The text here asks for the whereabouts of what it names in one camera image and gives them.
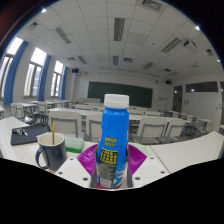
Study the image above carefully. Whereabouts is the dark high wall window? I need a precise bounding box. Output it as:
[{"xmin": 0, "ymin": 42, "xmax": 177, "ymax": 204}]
[{"xmin": 185, "ymin": 80, "xmax": 220, "ymax": 94}]

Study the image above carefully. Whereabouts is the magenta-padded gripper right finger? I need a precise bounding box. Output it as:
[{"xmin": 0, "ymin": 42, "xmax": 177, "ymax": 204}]
[{"xmin": 126, "ymin": 143, "xmax": 171, "ymax": 190}]

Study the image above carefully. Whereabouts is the large classroom window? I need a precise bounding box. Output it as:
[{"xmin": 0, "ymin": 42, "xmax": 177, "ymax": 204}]
[{"xmin": 0, "ymin": 36, "xmax": 25, "ymax": 100}]

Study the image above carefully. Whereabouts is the group of ceiling lights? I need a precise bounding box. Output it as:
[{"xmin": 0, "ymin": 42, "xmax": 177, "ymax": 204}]
[{"xmin": 28, "ymin": 0, "xmax": 214, "ymax": 73}]

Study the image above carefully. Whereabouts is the thin wooden stick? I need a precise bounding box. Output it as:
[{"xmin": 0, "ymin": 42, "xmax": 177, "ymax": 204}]
[{"xmin": 51, "ymin": 120, "xmax": 56, "ymax": 146}]

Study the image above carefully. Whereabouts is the dark blue mug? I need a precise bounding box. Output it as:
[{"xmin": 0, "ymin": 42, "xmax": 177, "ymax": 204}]
[{"xmin": 34, "ymin": 131, "xmax": 68, "ymax": 172}]

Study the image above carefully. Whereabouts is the group of classroom desks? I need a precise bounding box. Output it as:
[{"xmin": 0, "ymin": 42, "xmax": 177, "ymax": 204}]
[{"xmin": 0, "ymin": 99, "xmax": 224, "ymax": 134}]

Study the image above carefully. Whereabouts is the green chalkboard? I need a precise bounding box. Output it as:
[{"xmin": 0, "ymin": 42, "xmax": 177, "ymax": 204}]
[{"xmin": 87, "ymin": 81, "xmax": 154, "ymax": 109}]

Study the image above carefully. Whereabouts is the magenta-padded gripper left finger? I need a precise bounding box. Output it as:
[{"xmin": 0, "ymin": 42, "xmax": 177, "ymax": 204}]
[{"xmin": 54, "ymin": 143, "xmax": 99, "ymax": 190}]

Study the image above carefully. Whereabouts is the dark door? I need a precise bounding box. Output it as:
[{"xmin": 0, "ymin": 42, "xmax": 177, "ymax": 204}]
[{"xmin": 172, "ymin": 85, "xmax": 184, "ymax": 113}]

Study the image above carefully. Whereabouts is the black flat pad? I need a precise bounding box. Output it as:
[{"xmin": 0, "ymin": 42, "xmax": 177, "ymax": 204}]
[{"xmin": 9, "ymin": 123, "xmax": 51, "ymax": 147}]

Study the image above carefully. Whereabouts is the bunch of keys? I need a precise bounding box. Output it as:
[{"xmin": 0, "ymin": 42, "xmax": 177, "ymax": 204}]
[{"xmin": 12, "ymin": 127, "xmax": 30, "ymax": 137}]

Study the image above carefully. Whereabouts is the group of classroom chairs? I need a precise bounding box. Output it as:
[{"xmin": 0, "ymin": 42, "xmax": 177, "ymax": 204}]
[{"xmin": 9, "ymin": 101, "xmax": 215, "ymax": 145}]

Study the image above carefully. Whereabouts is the large blue curtain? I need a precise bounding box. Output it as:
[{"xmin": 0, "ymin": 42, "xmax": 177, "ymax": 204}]
[{"xmin": 2, "ymin": 40, "xmax": 30, "ymax": 106}]

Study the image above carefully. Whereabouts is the blue white-capped drink bottle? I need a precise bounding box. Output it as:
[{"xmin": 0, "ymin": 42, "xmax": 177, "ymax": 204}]
[{"xmin": 95, "ymin": 93, "xmax": 131, "ymax": 191}]

